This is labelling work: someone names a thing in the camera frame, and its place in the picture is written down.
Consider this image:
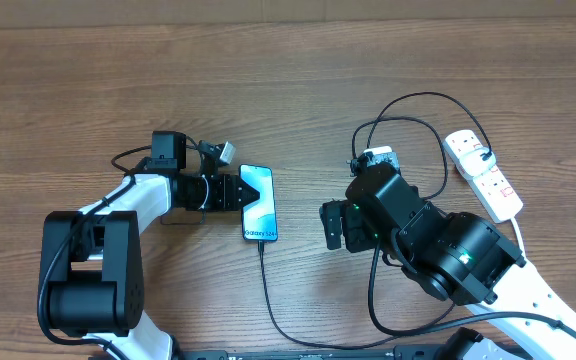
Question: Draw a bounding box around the black USB charging cable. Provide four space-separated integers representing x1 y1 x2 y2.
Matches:
256 91 494 351

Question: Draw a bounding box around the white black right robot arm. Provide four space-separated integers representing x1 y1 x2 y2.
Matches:
319 147 576 359

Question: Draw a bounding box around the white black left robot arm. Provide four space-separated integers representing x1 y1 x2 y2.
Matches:
37 131 268 359

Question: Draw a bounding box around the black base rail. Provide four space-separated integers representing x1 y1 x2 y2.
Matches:
177 327 519 360

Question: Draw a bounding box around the white power strip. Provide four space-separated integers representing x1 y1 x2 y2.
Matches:
443 130 523 223

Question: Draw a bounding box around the blue Samsung smartphone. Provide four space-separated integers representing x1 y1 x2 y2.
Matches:
239 164 279 242

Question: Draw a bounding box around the brown cardboard backdrop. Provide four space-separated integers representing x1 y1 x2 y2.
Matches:
0 0 576 29

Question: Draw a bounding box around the white USB charger adapter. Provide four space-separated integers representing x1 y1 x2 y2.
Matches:
457 147 497 180

